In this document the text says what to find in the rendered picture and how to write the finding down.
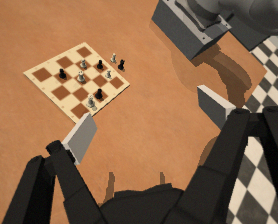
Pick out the wooden chessboard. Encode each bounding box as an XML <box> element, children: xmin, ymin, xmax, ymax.
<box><xmin>23</xmin><ymin>42</ymin><xmax>130</xmax><ymax>124</ymax></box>

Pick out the white pawn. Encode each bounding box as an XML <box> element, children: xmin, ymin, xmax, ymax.
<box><xmin>80</xmin><ymin>58</ymin><xmax>86</xmax><ymax>68</ymax></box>
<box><xmin>105</xmin><ymin>69</ymin><xmax>111</xmax><ymax>78</ymax></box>
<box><xmin>111</xmin><ymin>53</ymin><xmax>116</xmax><ymax>62</ymax></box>

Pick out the white rook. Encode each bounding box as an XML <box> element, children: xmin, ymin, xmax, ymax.
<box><xmin>77</xmin><ymin>71</ymin><xmax>85</xmax><ymax>82</ymax></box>

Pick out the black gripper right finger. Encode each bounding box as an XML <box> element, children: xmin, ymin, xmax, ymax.
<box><xmin>164</xmin><ymin>85</ymin><xmax>278</xmax><ymax>224</ymax></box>

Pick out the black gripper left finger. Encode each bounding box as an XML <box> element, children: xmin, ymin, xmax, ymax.
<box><xmin>1</xmin><ymin>113</ymin><xmax>107</xmax><ymax>224</ymax></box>

